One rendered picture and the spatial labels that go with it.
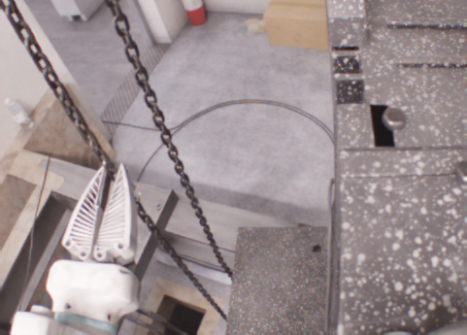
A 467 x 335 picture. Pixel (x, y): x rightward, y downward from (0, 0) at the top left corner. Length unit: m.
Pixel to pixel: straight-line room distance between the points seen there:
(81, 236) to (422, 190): 0.36
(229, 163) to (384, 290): 2.06
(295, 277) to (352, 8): 0.74
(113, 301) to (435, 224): 0.30
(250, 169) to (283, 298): 1.34
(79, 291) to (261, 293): 0.62
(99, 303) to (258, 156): 1.91
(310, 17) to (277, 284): 1.96
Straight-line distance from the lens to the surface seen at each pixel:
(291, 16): 2.68
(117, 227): 0.45
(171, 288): 2.04
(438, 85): 0.31
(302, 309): 0.95
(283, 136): 2.30
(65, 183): 1.71
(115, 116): 2.81
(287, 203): 2.08
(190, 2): 3.10
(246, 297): 0.98
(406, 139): 0.27
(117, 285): 0.41
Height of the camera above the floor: 1.83
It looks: 54 degrees down
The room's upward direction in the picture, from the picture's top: 21 degrees counter-clockwise
